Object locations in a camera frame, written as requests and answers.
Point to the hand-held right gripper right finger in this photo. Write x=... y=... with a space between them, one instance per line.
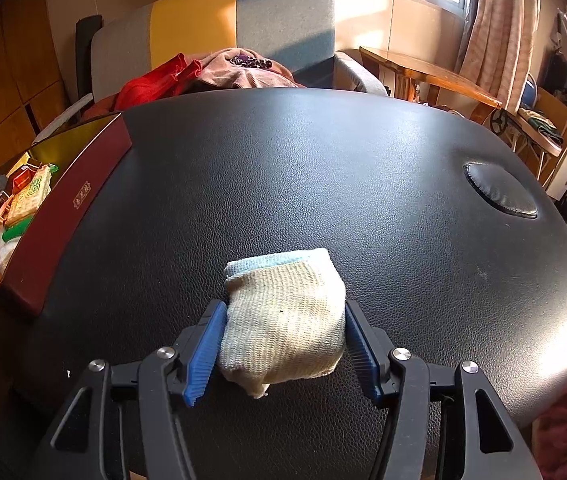
x=361 y=350

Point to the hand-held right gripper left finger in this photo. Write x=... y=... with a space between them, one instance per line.
x=206 y=355

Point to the large green cracker packet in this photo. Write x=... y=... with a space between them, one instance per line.
x=30 y=197

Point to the cream sock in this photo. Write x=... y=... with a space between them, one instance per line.
x=283 y=325

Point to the dark red gift box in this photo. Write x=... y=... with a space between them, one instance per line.
x=63 y=210

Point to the wooden panelled cabinet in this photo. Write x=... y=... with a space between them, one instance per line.
x=13 y=85

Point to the red cloth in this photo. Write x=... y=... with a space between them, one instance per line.
x=153 y=85

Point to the black round cushion plug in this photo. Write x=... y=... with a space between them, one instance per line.
x=503 y=190

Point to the white metal folding stand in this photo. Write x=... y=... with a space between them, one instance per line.
x=518 y=145

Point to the wooden side table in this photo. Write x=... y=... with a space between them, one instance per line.
x=428 y=72

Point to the folded clothes pile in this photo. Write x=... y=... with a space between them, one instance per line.
x=538 y=125

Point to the purple beaded accessory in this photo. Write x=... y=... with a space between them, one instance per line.
x=251 y=61

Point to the blue chair back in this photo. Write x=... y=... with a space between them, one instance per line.
x=529 y=92

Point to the beige patterned curtain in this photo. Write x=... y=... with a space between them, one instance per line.
x=498 y=35

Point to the grey yellow blue armchair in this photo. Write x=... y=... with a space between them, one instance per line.
x=283 y=15

